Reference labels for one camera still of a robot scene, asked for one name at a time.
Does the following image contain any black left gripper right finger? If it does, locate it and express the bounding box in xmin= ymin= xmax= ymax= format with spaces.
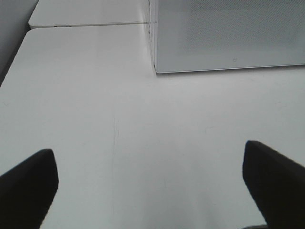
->
xmin=242 ymin=140 xmax=305 ymax=229

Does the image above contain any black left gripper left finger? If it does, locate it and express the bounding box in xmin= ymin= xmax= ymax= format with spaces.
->
xmin=0 ymin=149 xmax=59 ymax=229

